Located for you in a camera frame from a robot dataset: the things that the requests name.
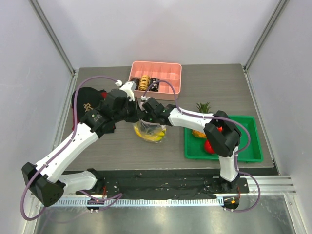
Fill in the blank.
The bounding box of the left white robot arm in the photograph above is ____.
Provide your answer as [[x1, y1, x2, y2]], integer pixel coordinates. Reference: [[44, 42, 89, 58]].
[[21, 82, 139, 207]]

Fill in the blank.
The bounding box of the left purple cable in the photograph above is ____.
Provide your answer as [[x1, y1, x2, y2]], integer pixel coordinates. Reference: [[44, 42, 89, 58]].
[[20, 75, 125, 224]]

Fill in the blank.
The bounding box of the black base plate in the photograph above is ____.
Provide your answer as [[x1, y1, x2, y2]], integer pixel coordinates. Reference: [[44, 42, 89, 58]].
[[87, 169, 250, 200]]

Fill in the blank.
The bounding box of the dark chocolate donut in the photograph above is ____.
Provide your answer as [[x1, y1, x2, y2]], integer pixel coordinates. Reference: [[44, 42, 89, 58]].
[[130, 78, 140, 90]]

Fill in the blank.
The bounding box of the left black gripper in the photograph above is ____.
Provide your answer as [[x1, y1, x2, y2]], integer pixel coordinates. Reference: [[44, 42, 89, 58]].
[[113, 97, 145, 123]]

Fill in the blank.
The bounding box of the clear zip top bag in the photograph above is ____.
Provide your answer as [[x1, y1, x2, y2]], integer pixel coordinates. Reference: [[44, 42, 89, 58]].
[[133, 99, 168, 144]]

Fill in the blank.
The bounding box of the green plastic tray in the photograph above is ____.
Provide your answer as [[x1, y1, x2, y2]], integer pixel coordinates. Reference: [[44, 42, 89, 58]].
[[183, 113, 265, 163]]

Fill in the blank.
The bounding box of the aluminium frame post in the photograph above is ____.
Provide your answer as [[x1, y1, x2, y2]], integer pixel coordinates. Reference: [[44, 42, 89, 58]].
[[243, 0, 289, 72], [29, 0, 75, 75]]

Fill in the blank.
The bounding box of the fake pineapple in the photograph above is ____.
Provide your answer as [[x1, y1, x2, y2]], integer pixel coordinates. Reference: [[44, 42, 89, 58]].
[[192, 102, 211, 139]]

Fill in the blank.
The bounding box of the left aluminium frame post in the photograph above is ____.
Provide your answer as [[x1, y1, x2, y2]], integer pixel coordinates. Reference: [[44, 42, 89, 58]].
[[29, 0, 75, 75]]

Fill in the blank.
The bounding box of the yellow striped donut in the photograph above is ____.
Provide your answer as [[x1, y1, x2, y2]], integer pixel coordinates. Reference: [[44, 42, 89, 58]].
[[138, 75, 150, 91]]

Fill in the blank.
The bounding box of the slotted cable duct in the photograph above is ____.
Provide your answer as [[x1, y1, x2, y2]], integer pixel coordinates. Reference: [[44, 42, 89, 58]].
[[51, 196, 224, 207]]

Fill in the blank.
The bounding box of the black and red cap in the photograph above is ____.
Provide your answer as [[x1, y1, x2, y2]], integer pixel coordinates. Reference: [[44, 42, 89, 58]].
[[76, 87, 107, 123]]

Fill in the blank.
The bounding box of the black sprinkled donut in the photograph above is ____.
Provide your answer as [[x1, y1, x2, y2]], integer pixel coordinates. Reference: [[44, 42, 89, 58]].
[[149, 78, 159, 92]]

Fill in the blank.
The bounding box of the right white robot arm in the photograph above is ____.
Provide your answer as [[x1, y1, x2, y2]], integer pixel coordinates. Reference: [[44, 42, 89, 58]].
[[140, 96, 241, 193]]

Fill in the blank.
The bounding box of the red fake tomato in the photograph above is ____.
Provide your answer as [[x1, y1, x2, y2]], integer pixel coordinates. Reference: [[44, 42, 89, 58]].
[[204, 140, 215, 155]]

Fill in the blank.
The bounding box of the yellow fake banana bunch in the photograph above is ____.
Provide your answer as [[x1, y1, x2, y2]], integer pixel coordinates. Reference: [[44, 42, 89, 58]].
[[133, 122, 166, 143]]

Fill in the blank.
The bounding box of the right aluminium frame post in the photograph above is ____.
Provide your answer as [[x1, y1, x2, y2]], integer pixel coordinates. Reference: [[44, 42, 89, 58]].
[[243, 0, 289, 72]]

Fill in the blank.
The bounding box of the pink compartment box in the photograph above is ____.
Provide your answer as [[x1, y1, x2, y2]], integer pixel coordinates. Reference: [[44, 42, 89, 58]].
[[129, 61, 182, 101]]

